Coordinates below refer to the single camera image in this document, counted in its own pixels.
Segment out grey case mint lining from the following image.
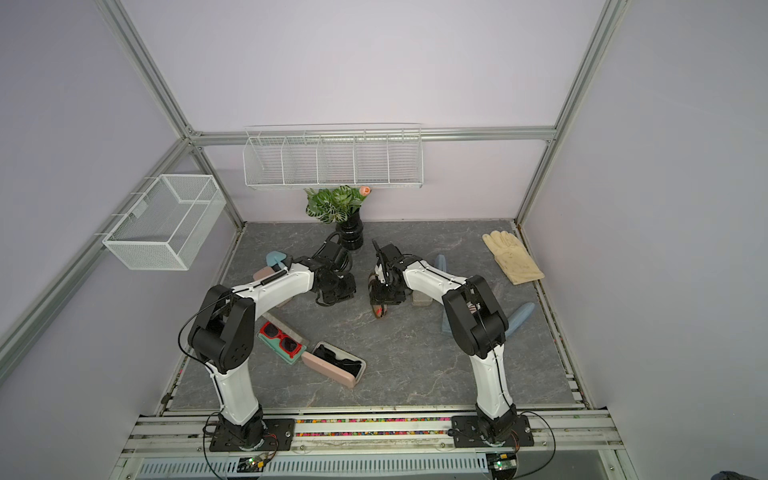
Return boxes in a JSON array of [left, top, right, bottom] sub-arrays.
[[412, 290, 433, 307]]

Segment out light blue case white sunglasses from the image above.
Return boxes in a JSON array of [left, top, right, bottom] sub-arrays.
[[435, 254, 447, 272]]

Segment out pink hard glasses case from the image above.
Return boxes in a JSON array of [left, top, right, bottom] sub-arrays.
[[253, 266, 276, 282]]

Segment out mint case blue glasses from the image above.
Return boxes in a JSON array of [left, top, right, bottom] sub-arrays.
[[441, 312, 452, 335]]

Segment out grey mint case red sunglasses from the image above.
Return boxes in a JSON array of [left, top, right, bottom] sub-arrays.
[[257, 313, 308, 365]]

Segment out pink case black sunglasses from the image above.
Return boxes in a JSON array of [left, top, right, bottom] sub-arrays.
[[301, 342, 367, 389]]

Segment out blue case orange lining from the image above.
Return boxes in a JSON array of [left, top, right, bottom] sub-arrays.
[[505, 302, 536, 338]]

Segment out plaid beige glasses case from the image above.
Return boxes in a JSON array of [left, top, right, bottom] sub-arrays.
[[371, 304, 388, 319]]

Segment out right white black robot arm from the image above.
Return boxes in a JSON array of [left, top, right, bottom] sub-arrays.
[[368, 243, 518, 443]]

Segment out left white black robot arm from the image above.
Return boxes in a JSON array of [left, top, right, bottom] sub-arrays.
[[187, 233, 356, 437]]

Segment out teal plastic scraper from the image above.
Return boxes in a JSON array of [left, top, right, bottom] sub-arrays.
[[265, 251, 289, 271]]

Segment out green plant in black vase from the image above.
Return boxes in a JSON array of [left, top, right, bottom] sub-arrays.
[[305, 185, 372, 251]]

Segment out beige work glove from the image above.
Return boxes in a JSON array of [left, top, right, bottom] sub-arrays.
[[482, 230, 545, 285]]

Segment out long white wire shelf basket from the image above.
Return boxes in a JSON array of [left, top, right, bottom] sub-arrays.
[[242, 123, 424, 189]]

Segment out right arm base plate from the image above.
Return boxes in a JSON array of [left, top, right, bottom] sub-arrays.
[[447, 414, 534, 448]]

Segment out white wire mesh side basket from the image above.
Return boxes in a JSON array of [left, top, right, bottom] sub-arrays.
[[102, 174, 226, 271]]

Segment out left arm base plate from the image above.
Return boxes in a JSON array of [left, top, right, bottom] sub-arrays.
[[209, 417, 296, 453]]

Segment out white vented cable duct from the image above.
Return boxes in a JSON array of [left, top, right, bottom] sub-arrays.
[[133, 453, 489, 479]]

